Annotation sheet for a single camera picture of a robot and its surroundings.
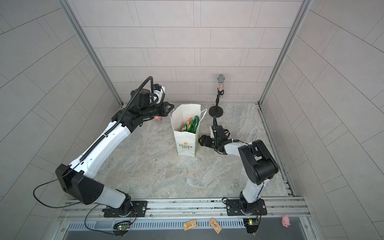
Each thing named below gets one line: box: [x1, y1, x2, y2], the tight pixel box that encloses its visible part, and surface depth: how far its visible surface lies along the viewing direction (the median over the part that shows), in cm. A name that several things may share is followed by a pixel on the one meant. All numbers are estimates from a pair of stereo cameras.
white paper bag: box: [171, 104, 201, 157], surface depth 84 cm
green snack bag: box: [187, 115, 200, 134], surface depth 88 cm
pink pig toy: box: [281, 214, 291, 228], surface depth 68 cm
